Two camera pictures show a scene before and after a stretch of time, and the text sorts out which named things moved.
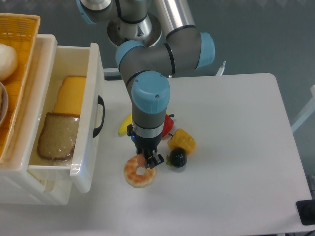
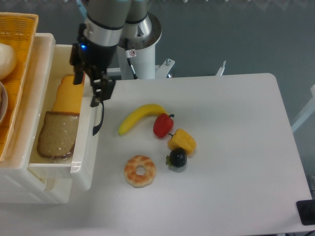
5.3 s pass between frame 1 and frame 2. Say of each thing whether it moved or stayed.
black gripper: moved
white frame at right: stayed
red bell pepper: stayed
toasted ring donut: stayed
